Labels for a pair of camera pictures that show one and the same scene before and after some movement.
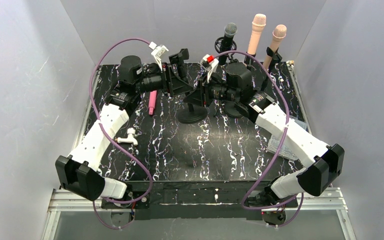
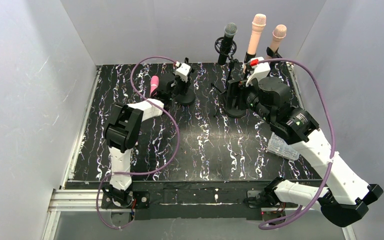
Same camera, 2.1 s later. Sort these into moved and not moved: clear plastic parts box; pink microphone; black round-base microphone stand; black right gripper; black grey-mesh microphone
Moved: pink microphone; black round-base microphone stand; black right gripper
Not moved: clear plastic parts box; black grey-mesh microphone
